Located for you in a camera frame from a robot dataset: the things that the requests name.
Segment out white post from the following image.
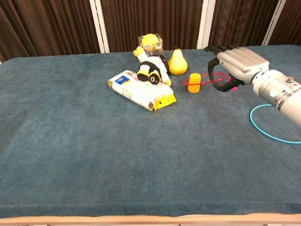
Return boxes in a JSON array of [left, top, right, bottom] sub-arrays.
[[196, 0, 216, 49], [89, 0, 111, 54], [261, 0, 289, 46]]

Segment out brown curtain panel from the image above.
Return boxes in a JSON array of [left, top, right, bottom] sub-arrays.
[[0, 0, 101, 63], [269, 0, 301, 46], [101, 0, 203, 53], [208, 0, 279, 49]]

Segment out red ring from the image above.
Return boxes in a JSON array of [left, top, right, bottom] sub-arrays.
[[183, 73, 226, 86]]

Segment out black white yellow plush toy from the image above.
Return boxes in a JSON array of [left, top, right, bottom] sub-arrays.
[[133, 46, 172, 87]]

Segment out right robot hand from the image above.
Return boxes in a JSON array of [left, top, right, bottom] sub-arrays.
[[203, 45, 270, 93]]

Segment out blue table cloth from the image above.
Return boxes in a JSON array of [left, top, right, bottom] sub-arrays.
[[0, 44, 301, 218]]

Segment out yellow toy pear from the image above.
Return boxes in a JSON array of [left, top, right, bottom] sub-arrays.
[[167, 46, 189, 76]]

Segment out clear box with yellow ball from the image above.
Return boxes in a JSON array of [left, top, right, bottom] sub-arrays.
[[138, 33, 164, 57]]

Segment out yellow plastic cup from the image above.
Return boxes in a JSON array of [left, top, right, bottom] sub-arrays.
[[187, 73, 202, 94]]

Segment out pink plastic cup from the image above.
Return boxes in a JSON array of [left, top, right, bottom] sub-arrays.
[[228, 74, 238, 91]]

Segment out white snack bag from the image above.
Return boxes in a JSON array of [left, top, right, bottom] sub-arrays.
[[107, 69, 177, 115]]

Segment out blue ring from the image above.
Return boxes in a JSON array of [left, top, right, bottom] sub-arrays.
[[249, 104, 301, 144]]

